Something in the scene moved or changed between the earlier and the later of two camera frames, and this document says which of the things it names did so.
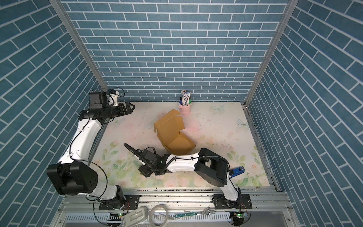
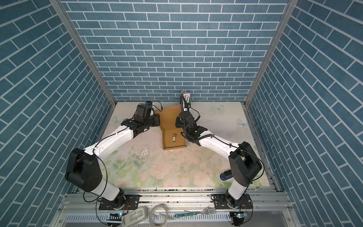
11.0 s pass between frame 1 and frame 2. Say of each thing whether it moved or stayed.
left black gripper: moved
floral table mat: stayed
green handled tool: stayed
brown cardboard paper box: moved
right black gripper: moved
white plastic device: stayed
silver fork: stayed
